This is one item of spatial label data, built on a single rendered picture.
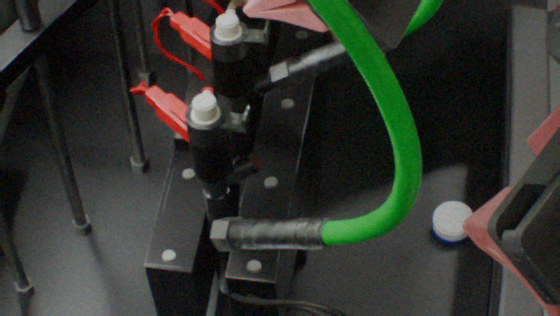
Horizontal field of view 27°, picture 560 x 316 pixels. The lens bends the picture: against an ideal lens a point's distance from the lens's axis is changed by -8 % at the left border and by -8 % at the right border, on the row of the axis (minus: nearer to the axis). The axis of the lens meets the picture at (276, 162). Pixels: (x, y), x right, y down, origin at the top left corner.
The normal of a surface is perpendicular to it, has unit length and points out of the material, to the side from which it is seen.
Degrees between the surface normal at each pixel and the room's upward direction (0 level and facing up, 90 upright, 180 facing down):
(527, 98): 0
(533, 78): 0
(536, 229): 46
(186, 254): 0
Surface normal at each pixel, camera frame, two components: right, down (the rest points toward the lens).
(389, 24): 0.62, -0.22
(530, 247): 0.37, 0.01
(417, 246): -0.04, -0.63
